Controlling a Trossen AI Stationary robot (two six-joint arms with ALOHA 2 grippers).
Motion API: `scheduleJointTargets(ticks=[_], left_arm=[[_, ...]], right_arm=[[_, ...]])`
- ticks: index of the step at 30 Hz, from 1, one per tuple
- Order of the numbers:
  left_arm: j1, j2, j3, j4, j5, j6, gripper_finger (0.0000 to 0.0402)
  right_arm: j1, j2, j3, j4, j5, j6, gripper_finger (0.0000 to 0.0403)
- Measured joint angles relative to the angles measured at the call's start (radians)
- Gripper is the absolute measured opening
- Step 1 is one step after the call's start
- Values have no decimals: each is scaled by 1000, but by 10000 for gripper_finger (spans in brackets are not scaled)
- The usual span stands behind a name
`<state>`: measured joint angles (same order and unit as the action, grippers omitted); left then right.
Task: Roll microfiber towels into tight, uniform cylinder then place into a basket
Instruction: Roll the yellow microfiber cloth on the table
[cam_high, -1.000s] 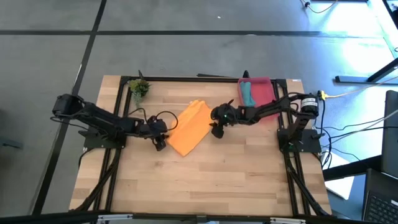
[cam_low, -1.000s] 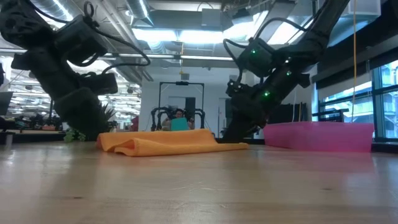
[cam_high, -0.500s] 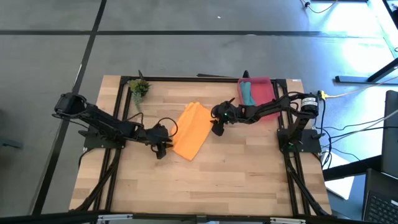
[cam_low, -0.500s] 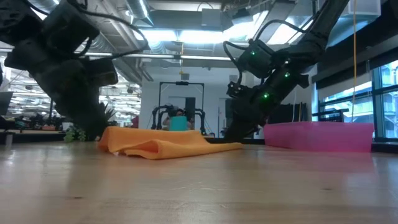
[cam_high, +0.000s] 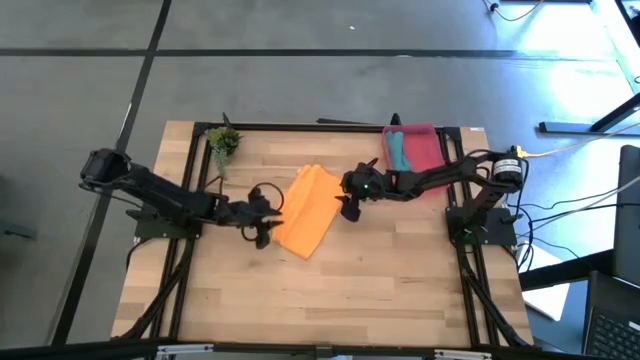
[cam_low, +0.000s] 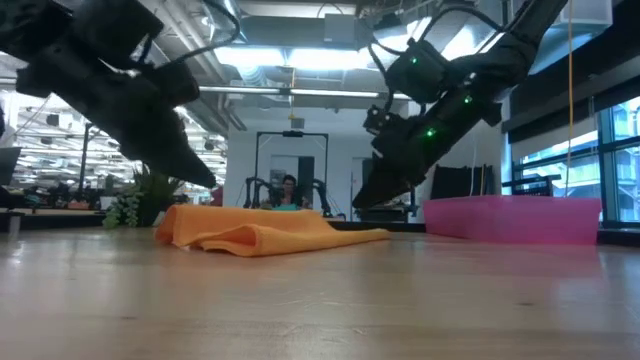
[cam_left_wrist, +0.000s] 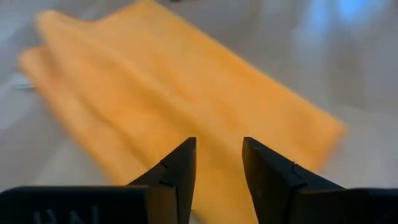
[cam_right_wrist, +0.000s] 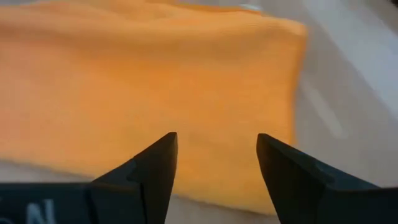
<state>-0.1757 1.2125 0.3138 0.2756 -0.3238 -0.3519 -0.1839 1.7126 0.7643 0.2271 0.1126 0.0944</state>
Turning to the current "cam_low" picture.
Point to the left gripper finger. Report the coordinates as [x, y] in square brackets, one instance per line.
[170, 150]

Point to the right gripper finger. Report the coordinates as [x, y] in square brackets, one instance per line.
[385, 185]

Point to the orange microfiber towel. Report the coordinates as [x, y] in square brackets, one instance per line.
[260, 235]

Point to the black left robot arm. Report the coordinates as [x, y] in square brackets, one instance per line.
[30, 25]

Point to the neighbouring station robot arm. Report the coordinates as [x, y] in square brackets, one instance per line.
[255, 192]
[322, 195]

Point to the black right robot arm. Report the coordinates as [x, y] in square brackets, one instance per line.
[500, 55]

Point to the pink plastic basket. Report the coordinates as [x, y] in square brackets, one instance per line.
[515, 220]

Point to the black equipment cart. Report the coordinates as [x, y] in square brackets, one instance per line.
[395, 215]

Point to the black leaning panels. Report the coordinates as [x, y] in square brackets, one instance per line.
[460, 181]

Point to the small potted green plant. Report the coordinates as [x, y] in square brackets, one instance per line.
[145, 200]

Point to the person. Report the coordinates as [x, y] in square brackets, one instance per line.
[289, 192]

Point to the long ceiling light bar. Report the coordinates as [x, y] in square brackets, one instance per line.
[330, 93]

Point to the black aluminium table frame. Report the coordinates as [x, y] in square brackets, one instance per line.
[380, 226]

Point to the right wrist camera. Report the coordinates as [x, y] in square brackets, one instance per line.
[382, 122]

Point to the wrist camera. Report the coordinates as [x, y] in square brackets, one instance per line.
[382, 122]
[172, 82]

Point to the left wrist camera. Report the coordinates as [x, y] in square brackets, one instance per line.
[172, 82]

